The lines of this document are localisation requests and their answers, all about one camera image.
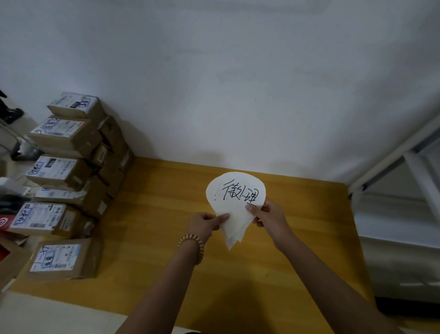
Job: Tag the person's left hand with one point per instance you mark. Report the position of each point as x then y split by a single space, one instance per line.
201 227

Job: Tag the open brown cardboard box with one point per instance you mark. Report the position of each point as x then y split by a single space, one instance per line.
10 259

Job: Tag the person's left forearm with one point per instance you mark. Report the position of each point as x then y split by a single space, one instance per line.
161 292

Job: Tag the white metal shelf frame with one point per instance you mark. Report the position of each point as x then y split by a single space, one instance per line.
395 155

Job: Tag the black object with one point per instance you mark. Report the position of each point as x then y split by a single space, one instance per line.
7 112

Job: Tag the person's left thumb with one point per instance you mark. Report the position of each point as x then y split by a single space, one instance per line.
220 219

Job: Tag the white round paper sheets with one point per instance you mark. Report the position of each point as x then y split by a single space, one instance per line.
235 196

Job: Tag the metal stand with black base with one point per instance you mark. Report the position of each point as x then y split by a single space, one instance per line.
21 148

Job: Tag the red and white package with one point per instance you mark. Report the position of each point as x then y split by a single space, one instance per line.
3 223

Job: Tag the person's right forearm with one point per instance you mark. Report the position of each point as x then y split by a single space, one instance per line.
326 285

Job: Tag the person's right thumb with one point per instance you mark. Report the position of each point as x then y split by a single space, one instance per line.
253 209

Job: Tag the stack of cardboard parcel boxes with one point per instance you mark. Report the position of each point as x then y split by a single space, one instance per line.
65 172

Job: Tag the person's right hand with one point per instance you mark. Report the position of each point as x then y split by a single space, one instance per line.
273 220

